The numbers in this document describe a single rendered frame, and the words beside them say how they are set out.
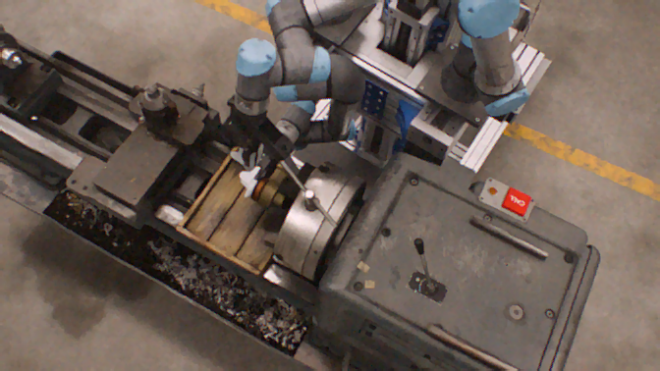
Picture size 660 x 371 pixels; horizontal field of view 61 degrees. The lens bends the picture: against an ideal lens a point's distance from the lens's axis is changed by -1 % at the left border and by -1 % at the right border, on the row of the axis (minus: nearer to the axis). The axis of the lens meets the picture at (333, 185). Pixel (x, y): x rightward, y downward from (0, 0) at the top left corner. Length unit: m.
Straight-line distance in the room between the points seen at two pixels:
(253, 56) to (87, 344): 1.87
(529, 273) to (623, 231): 1.75
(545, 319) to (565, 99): 2.15
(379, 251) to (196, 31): 2.28
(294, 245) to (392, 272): 0.27
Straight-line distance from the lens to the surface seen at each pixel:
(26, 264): 2.94
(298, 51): 1.18
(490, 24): 1.20
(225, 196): 1.83
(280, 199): 1.57
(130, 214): 1.82
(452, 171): 1.50
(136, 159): 1.85
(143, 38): 3.42
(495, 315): 1.40
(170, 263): 2.15
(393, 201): 1.43
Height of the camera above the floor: 2.54
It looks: 64 degrees down
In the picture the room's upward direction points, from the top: 8 degrees clockwise
